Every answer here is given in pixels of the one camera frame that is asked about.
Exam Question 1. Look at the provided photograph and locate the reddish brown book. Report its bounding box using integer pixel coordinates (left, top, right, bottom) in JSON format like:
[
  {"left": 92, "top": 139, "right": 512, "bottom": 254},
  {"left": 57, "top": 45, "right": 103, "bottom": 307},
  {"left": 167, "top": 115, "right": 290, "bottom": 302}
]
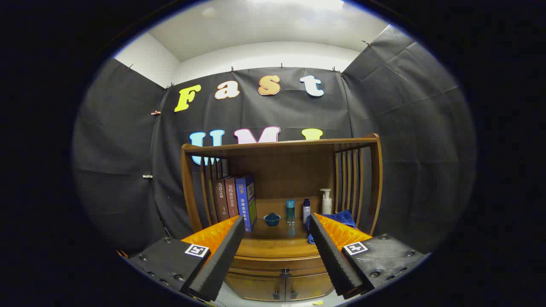
[{"left": 224, "top": 177, "right": 240, "bottom": 219}]

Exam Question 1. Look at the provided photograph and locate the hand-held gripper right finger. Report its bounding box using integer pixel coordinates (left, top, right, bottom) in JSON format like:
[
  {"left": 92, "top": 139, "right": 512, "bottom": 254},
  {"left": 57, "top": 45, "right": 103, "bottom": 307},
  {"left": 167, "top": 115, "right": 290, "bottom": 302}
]
[{"left": 307, "top": 213, "right": 430, "bottom": 300}]

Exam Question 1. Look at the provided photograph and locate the wooden drawer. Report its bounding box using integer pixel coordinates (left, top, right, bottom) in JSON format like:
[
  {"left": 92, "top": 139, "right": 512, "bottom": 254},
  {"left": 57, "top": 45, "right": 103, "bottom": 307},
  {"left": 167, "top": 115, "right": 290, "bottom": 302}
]
[{"left": 228, "top": 255, "right": 329, "bottom": 278}]

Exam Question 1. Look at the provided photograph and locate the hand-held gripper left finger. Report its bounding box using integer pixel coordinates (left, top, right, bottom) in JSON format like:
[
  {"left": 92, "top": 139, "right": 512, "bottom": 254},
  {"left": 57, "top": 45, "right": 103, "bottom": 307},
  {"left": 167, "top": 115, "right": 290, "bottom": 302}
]
[{"left": 127, "top": 215, "right": 245, "bottom": 302}]

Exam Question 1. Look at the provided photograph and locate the wooden cabinet door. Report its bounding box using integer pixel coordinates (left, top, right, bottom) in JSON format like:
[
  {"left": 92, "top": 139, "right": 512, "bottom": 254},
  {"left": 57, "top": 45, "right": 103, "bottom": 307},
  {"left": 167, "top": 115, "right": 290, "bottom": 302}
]
[
  {"left": 225, "top": 273, "right": 285, "bottom": 301},
  {"left": 285, "top": 273, "right": 334, "bottom": 301}
]

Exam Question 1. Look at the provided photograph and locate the wooden countertop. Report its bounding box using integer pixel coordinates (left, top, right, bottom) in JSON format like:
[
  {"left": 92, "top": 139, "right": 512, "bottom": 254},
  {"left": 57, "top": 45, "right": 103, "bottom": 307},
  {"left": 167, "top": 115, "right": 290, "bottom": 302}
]
[{"left": 232, "top": 200, "right": 337, "bottom": 259}]

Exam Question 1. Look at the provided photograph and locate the white pump bottle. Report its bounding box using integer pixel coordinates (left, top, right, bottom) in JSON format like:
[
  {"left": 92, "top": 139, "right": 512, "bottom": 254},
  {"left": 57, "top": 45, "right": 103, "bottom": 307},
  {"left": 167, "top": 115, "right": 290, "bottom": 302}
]
[{"left": 320, "top": 188, "right": 333, "bottom": 215}]

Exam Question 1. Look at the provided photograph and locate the blue book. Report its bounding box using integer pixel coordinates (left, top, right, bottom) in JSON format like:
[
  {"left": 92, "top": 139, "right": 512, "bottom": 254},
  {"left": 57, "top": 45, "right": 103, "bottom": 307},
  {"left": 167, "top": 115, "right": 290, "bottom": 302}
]
[{"left": 235, "top": 175, "right": 258, "bottom": 233}]

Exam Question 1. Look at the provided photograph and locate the folded blue towel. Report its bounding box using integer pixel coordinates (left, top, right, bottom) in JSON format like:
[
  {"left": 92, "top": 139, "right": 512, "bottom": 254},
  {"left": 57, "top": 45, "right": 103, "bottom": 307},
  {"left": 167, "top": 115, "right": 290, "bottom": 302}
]
[{"left": 305, "top": 209, "right": 357, "bottom": 244}]

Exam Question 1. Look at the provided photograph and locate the wooden cabinet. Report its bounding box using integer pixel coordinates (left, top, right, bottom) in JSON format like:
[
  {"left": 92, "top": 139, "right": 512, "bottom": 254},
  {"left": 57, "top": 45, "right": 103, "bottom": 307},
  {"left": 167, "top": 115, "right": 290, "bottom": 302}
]
[{"left": 181, "top": 133, "right": 383, "bottom": 302}]

